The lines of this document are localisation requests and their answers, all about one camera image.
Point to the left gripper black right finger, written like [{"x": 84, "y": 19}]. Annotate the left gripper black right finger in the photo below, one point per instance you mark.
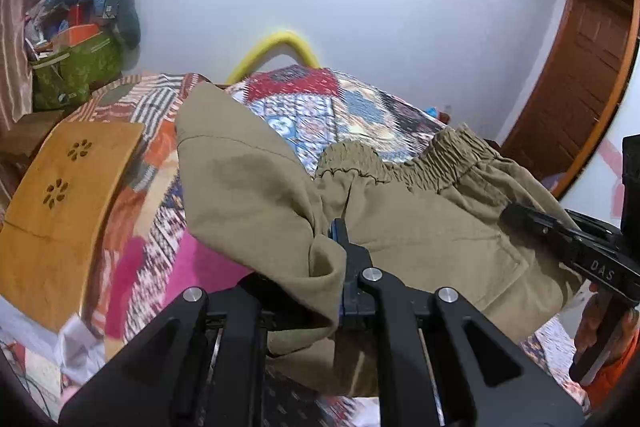
[{"x": 438, "y": 360}]

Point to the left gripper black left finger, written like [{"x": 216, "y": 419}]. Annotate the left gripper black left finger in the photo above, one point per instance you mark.
[{"x": 200, "y": 362}]

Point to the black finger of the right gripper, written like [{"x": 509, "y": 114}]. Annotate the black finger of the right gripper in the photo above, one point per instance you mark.
[{"x": 555, "y": 231}]

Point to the olive green pants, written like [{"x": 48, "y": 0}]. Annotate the olive green pants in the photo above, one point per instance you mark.
[{"x": 432, "y": 221}]

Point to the orange sleeve forearm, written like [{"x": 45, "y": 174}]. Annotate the orange sleeve forearm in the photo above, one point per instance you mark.
[{"x": 608, "y": 376}]

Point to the folded pink garment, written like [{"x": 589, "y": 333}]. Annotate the folded pink garment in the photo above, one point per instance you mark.
[{"x": 149, "y": 277}]

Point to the brown wooden door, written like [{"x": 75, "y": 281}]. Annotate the brown wooden door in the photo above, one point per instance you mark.
[{"x": 577, "y": 92}]

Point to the wooden headboard panel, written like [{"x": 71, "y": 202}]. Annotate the wooden headboard panel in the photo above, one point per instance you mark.
[{"x": 52, "y": 229}]

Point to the colourful patchwork bedspread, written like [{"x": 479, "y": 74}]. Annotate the colourful patchwork bedspread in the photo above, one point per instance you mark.
[{"x": 309, "y": 108}]

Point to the pile of clothes and bags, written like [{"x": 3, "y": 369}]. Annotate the pile of clothes and bags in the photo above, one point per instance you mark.
[{"x": 77, "y": 46}]

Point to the yellow curved bed frame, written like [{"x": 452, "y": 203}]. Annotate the yellow curved bed frame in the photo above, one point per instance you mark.
[{"x": 282, "y": 42}]

